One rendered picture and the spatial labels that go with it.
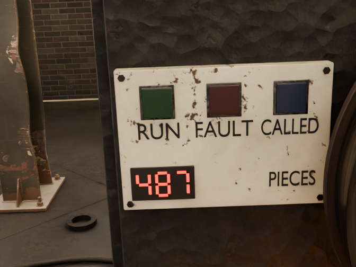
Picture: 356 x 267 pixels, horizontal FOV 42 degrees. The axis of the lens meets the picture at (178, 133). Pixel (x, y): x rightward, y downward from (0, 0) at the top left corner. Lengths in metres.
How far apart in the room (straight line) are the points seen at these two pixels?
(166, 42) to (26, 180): 2.82
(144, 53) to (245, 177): 0.20
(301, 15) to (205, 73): 0.13
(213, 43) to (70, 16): 6.13
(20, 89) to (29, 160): 0.48
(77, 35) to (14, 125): 3.59
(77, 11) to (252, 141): 6.14
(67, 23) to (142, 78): 6.14
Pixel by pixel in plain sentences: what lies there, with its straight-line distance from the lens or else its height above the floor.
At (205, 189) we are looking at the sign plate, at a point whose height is 1.09.
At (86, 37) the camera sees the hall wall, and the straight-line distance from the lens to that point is 6.65.
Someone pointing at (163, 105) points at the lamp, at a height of 1.20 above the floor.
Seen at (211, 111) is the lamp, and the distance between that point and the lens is 0.56.
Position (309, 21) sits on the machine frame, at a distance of 0.59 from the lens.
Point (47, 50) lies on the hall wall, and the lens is 6.78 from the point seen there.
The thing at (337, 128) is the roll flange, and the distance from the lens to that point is 0.53.
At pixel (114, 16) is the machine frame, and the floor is 1.30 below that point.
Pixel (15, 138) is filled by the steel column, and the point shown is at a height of 0.48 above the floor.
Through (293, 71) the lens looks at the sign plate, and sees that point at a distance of 0.57.
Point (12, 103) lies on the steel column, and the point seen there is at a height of 0.72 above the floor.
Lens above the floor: 1.32
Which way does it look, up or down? 16 degrees down
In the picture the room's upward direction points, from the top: 2 degrees counter-clockwise
